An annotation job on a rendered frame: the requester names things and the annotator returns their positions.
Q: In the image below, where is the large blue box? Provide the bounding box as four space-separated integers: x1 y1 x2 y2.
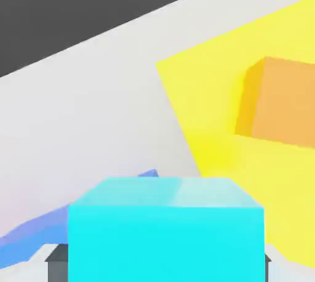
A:
0 168 159 271

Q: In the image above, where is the small orange cube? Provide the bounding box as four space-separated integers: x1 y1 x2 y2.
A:
233 56 315 150

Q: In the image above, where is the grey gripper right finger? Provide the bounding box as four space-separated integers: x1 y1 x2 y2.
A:
263 243 315 282

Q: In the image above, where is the large yellow box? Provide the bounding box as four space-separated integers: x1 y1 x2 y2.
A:
154 0 315 265

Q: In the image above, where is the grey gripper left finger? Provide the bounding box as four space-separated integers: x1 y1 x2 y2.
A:
0 243 70 282

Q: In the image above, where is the small cyan cube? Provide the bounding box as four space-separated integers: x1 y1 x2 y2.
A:
68 176 266 282

